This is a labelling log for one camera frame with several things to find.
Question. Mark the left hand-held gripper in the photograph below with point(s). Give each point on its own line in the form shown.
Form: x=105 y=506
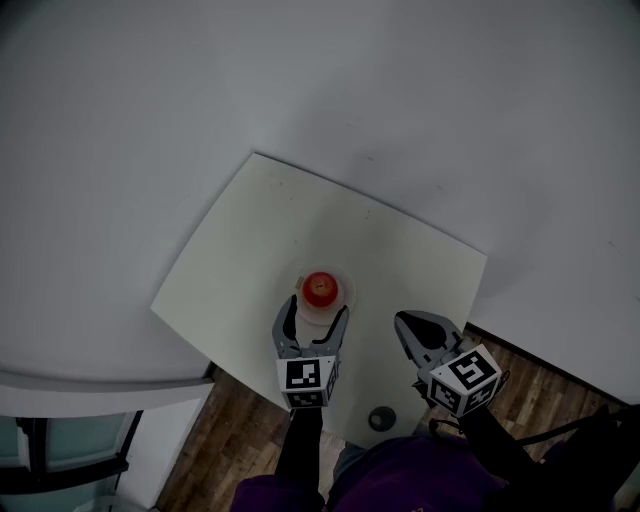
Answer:
x=305 y=375

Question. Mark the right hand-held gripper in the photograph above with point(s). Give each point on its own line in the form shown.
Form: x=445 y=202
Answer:
x=465 y=380

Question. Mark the small white plate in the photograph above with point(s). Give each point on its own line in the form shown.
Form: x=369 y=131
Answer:
x=346 y=305

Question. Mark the person's left forearm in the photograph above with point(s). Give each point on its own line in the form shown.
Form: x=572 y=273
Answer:
x=302 y=450

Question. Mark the black framed glass window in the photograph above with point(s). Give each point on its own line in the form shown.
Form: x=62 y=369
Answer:
x=65 y=445

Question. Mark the person's purple shirt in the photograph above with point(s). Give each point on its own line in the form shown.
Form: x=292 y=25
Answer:
x=410 y=480

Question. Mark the white table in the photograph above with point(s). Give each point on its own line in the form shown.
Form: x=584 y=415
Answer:
x=310 y=225

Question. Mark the person's left leg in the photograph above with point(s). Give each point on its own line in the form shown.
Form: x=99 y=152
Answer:
x=350 y=465

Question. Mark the person's right forearm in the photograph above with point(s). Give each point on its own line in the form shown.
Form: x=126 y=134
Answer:
x=495 y=440

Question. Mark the black baseboard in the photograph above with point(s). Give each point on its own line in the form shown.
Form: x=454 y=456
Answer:
x=211 y=372
x=550 y=362

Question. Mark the red apple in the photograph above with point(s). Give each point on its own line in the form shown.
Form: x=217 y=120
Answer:
x=321 y=289

